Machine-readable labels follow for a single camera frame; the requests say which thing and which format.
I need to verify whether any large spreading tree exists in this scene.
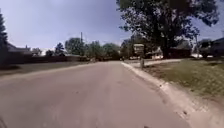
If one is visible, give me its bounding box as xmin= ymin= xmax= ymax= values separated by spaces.
xmin=115 ymin=0 xmax=221 ymax=60

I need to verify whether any dark tree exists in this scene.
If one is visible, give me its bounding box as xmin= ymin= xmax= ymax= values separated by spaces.
xmin=0 ymin=9 xmax=9 ymax=68

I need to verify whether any mailbox on post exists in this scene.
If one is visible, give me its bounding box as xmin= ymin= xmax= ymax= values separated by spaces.
xmin=133 ymin=43 xmax=146 ymax=70

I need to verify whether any dark fence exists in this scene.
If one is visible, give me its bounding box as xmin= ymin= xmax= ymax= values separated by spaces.
xmin=6 ymin=54 xmax=91 ymax=65

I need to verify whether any pale driveway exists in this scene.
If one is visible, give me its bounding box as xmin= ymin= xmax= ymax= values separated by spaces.
xmin=124 ymin=58 xmax=183 ymax=68

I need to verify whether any low house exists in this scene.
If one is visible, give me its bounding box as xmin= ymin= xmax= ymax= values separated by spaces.
xmin=6 ymin=43 xmax=33 ymax=56

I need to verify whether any grey asphalt road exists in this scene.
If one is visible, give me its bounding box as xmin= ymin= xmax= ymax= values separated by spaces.
xmin=0 ymin=60 xmax=193 ymax=128

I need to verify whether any utility pole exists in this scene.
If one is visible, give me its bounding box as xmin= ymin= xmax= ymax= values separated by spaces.
xmin=79 ymin=31 xmax=84 ymax=43

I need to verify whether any shaded grass strip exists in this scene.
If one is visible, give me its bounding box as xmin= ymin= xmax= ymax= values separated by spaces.
xmin=0 ymin=61 xmax=91 ymax=77

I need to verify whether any row of trees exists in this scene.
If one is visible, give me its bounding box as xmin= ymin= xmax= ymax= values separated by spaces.
xmin=44 ymin=37 xmax=122 ymax=62

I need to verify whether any dark house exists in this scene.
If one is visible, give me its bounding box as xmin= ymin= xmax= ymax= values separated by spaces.
xmin=146 ymin=39 xmax=194 ymax=60

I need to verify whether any grass verge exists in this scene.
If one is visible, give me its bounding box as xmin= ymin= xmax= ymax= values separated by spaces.
xmin=143 ymin=59 xmax=224 ymax=99

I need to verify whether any building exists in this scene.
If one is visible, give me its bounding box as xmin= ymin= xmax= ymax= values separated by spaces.
xmin=199 ymin=37 xmax=224 ymax=58

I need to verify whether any pale concrete kerb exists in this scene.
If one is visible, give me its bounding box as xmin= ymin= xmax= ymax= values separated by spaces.
xmin=120 ymin=61 xmax=224 ymax=128

